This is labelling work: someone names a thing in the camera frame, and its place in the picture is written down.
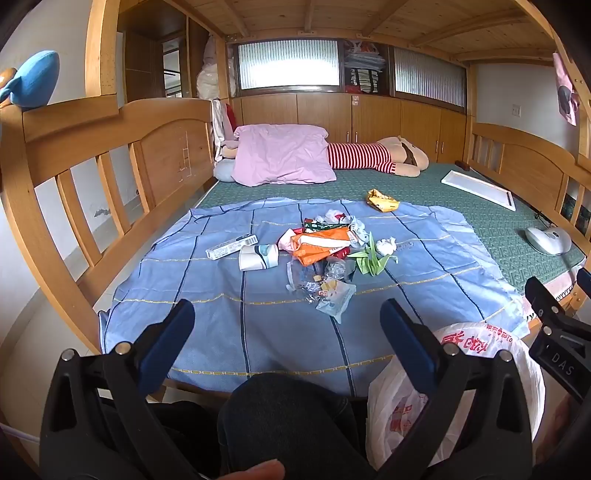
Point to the green patterned bed mat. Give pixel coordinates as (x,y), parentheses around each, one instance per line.
(461,207)

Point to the white hanging cloth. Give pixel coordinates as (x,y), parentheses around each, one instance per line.
(218,124)

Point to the white plastic bag red print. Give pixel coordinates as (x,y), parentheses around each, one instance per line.
(397,406)

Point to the light blue cushion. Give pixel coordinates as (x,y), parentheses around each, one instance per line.
(225,171)

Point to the white flat board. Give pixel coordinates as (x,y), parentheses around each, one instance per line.
(475,187)

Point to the pink pillow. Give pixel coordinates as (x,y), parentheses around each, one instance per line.
(281,154)

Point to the wooden bunk bed frame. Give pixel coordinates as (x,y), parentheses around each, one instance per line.
(69,134)

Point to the beige plush toy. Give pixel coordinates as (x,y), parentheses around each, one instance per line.
(226,151)

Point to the white bedding bag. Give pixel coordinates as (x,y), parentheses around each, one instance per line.
(210,78)

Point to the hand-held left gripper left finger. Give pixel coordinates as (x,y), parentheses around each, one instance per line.
(168,337)

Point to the person's left hand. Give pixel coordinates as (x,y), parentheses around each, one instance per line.
(251,471)

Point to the long white carton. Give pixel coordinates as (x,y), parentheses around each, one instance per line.
(231,248)

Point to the pink hanging cloth toy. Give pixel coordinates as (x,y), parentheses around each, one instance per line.
(565,92)

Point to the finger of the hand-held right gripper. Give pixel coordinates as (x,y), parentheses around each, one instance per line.
(585,288)
(540,297)

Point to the white teal carton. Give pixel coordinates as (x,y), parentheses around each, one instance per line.
(254,258)

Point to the plush doll striped shirt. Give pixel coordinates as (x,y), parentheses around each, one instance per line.
(360,157)

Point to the blue checked bedsheet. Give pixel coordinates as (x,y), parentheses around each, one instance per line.
(258,332)

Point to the dark wooden wardrobe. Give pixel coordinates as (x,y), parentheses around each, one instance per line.
(138,60)

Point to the white crumpled tissue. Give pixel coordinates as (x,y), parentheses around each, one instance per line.
(385,245)

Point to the wooden wall cabinet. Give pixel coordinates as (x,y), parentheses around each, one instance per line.
(277,108)

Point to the red hanging cloth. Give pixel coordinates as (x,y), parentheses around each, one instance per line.
(230,120)

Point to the frosted glass window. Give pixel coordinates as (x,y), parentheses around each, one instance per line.
(429,76)
(288,64)

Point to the yellow snack wrapper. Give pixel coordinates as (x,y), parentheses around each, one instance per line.
(382,201)

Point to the stack of folded clothes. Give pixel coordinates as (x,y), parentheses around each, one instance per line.
(364,69)

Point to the clear plastic wrapper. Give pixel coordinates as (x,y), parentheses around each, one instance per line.
(300,274)

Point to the blue whale plush toy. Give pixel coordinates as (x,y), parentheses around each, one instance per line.
(32,78)

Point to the green folded paper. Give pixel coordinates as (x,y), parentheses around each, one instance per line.
(369,261)

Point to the white crumpled plastic wrapper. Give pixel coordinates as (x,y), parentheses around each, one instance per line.
(334,215)

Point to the clear printed snack packet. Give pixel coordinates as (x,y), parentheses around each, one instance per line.
(334,297)

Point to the orange plastic bag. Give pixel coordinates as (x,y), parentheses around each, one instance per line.
(318,244)

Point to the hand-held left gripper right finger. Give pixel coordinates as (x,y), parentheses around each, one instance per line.
(406,341)

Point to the white oval device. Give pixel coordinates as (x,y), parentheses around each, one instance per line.
(549,240)

